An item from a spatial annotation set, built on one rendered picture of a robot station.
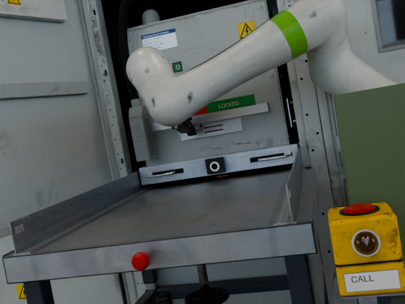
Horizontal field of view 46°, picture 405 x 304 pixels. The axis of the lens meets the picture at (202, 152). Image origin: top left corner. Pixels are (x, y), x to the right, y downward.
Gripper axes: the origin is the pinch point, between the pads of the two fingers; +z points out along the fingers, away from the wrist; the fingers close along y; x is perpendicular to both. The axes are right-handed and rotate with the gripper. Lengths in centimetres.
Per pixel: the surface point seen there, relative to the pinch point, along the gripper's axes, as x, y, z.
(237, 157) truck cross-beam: 12.7, 7.3, 10.9
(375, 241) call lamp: 44, 58, -69
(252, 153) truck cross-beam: 17.8, 6.9, 10.7
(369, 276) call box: 43, 61, -66
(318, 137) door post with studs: 38.9, 6.5, 7.0
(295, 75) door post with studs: 34.9, -10.9, -2.5
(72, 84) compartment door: -32.9, -13.0, -17.3
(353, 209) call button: 42, 53, -68
